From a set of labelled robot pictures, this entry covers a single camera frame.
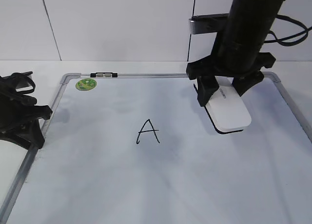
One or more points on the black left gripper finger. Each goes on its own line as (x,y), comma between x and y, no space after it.
(28,135)

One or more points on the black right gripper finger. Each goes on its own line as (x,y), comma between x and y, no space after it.
(206,87)
(243,84)

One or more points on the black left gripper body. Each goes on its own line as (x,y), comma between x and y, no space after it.
(17,107)

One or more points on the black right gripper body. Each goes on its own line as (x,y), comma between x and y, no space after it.
(230,59)

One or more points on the white rectangular whiteboard eraser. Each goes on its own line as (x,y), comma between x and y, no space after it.
(226,109)

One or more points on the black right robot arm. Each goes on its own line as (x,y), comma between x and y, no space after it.
(240,34)

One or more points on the round green sticker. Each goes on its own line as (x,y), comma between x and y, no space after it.
(85,84)

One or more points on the black whiteboard hanging clip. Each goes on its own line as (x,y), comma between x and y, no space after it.
(103,75)

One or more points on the silver framed whiteboard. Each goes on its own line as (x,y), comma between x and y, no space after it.
(138,149)

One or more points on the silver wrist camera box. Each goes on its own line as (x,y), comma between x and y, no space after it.
(204,24)

